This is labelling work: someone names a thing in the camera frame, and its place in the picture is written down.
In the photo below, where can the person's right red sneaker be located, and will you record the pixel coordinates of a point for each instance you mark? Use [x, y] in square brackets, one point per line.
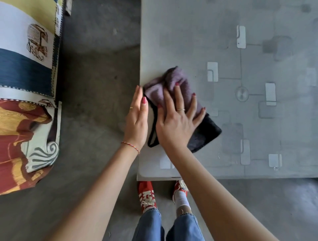
[180, 186]

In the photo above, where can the brown sofa with cream carving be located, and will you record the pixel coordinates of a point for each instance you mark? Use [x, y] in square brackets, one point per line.
[42, 154]

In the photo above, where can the mauve cleaning cloth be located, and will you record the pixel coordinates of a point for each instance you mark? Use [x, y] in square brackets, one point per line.
[208, 131]

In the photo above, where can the blue yellow white striped blanket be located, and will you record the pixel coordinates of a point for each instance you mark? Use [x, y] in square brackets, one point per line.
[22, 69]

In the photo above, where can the person's left hand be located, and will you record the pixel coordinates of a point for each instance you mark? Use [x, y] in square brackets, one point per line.
[136, 124]

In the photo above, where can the person's left forearm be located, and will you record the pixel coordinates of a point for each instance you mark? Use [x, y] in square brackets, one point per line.
[99, 203]

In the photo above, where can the grey table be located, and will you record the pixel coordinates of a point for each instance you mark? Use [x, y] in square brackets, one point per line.
[186, 37]

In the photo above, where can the person's red sneaker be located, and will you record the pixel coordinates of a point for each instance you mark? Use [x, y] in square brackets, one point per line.
[180, 186]
[146, 196]

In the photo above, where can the person's left red sneaker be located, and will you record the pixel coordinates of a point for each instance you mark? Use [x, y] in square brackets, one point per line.
[146, 196]

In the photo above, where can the person's right forearm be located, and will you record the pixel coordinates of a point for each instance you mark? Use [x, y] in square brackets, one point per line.
[218, 203]

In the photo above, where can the person's blue jeans leg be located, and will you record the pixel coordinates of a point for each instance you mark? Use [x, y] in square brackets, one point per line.
[186, 228]
[149, 228]

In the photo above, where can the person's right hand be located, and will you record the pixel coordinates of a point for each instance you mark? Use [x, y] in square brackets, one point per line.
[176, 129]

